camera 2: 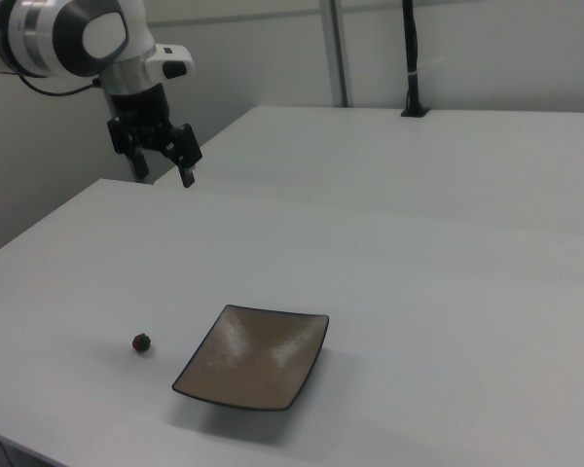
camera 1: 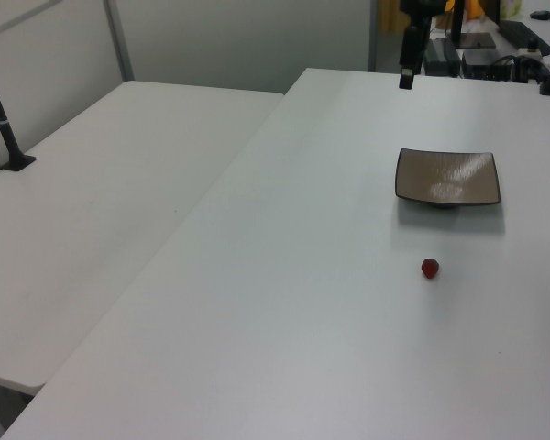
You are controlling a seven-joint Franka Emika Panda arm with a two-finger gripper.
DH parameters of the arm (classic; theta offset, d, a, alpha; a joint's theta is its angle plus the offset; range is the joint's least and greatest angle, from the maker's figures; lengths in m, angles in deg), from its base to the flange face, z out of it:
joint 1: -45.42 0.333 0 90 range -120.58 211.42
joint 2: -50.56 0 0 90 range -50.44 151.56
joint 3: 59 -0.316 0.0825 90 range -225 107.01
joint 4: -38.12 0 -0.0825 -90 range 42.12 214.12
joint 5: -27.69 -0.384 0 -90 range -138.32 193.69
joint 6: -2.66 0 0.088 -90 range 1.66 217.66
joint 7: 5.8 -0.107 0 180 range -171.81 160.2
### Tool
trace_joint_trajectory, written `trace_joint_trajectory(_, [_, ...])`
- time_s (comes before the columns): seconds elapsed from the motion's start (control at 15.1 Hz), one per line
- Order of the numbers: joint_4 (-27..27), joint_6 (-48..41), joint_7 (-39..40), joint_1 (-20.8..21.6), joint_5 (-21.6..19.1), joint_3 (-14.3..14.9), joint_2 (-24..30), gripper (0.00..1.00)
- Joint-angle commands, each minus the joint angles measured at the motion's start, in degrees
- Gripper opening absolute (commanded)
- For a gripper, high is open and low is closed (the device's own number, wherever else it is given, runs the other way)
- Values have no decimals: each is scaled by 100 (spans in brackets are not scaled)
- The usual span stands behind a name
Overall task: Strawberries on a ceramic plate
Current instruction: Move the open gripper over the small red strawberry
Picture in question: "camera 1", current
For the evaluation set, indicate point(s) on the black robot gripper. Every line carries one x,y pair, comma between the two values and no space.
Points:
416,43

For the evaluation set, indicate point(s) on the red strawberry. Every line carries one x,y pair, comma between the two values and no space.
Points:
430,268

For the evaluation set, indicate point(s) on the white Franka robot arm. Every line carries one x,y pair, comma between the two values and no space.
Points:
421,9

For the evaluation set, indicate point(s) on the square brown ceramic plate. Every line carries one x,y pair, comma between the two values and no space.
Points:
447,176

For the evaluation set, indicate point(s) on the black flat power box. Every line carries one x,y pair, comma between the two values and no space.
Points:
442,57

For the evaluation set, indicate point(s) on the black monitor stand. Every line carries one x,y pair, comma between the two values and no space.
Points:
472,40

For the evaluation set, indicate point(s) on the black box with lights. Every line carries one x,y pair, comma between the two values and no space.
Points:
483,62

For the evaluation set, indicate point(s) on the orange yellow object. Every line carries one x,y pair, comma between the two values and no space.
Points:
473,7

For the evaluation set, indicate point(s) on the black keyboard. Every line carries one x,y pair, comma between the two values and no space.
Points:
524,33

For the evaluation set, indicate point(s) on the white green packet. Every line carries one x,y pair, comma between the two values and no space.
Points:
512,7

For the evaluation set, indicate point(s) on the emergency stop button box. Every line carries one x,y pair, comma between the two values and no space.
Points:
531,47

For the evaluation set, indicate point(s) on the black computer mouse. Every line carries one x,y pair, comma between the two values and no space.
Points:
540,14

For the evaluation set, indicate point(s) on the black pole with white band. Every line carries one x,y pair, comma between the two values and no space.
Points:
0,124

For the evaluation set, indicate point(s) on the grey metal partition post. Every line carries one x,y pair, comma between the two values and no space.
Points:
118,39
373,34

